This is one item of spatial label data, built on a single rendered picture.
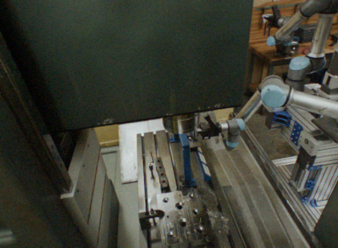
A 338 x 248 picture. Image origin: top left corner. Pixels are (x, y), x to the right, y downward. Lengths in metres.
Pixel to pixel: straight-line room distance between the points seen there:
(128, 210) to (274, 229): 0.95
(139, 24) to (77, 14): 0.16
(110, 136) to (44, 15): 1.69
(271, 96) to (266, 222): 0.76
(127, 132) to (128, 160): 0.27
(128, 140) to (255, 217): 1.16
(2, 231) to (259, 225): 1.26
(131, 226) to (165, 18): 1.36
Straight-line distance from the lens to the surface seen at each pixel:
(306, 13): 1.85
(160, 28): 0.69
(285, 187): 1.73
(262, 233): 1.58
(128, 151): 2.05
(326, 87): 1.83
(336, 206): 1.35
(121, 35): 0.69
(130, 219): 1.76
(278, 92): 1.31
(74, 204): 0.94
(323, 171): 2.19
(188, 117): 0.88
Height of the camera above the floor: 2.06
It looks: 35 degrees down
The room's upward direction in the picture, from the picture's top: 6 degrees counter-clockwise
